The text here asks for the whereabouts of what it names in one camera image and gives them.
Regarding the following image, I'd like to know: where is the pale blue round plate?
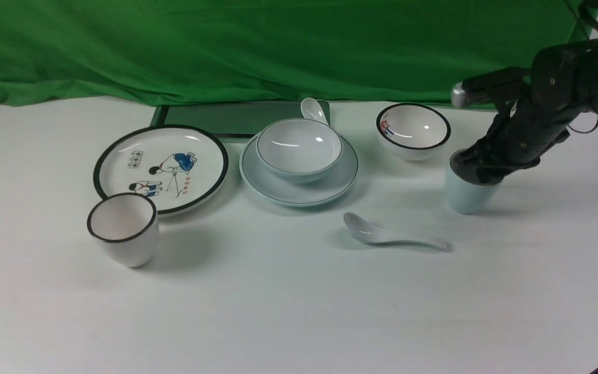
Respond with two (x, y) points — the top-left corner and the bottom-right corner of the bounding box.
(239, 135), (359, 208)

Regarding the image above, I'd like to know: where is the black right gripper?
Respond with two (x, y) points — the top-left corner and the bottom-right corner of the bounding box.
(450, 41), (598, 185)

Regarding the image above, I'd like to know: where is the dark green rectangular tray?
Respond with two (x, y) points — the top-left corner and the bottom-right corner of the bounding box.
(150, 100), (302, 142)

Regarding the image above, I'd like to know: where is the black rimmed illustrated plate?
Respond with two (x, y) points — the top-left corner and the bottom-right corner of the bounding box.
(92, 125), (229, 217)

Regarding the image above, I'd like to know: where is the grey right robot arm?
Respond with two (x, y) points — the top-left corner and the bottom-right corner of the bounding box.
(462, 39), (598, 178)

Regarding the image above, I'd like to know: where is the black rimmed white bowl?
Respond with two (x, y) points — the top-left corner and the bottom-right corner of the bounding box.
(376, 103), (452, 161)

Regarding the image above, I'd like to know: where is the white ceramic spoon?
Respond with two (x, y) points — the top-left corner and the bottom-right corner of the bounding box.
(343, 212), (453, 252)

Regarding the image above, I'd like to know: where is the pale blue bowl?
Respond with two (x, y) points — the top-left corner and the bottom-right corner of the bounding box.
(255, 118), (344, 184)

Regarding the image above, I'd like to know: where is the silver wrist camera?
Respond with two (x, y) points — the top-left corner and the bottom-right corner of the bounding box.
(451, 66), (531, 109)

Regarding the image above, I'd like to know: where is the green backdrop cloth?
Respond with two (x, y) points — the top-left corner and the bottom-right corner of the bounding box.
(0, 1), (588, 106)

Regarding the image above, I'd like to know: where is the white spoon on tray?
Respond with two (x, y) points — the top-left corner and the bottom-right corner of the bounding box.
(301, 97), (330, 126)

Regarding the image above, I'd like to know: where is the pale blue cup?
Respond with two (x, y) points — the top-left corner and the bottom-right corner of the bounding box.
(445, 167), (501, 215)

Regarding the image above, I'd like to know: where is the black rimmed white cup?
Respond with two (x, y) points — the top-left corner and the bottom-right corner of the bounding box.
(86, 193), (160, 268)

